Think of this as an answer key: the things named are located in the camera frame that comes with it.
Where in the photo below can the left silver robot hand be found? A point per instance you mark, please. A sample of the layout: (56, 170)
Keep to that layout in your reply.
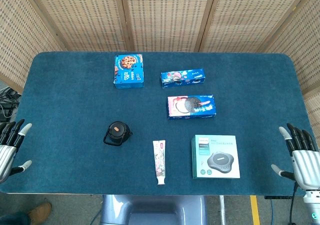
(5, 153)

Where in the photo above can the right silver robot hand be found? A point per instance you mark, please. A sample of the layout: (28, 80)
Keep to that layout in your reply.
(305, 161)

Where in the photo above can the black round pot with lid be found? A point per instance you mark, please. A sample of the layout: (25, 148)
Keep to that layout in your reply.
(117, 133)

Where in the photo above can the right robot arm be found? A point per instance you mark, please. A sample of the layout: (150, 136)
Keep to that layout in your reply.
(311, 205)

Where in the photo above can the silver blue robot base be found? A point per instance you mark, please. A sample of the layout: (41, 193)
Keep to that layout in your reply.
(153, 210)

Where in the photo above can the brown shoe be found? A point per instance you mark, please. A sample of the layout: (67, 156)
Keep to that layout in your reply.
(40, 211)

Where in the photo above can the teal Philips speaker box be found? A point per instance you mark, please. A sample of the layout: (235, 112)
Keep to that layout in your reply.
(215, 157)

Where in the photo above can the large blue pink Oreo box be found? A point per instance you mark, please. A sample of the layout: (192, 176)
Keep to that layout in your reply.
(191, 106)

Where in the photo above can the floral toothpaste tube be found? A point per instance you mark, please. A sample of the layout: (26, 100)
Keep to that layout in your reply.
(159, 161)

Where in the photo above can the blue chocolate chip cookie box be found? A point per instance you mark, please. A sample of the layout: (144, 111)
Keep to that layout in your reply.
(128, 70)

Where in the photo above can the slim blue Oreo box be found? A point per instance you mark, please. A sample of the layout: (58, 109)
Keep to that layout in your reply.
(182, 78)

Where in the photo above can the blue table cloth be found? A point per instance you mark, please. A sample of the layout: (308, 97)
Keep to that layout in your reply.
(160, 125)

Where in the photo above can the woven bamboo folding screen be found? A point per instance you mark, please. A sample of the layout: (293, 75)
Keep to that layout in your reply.
(160, 17)

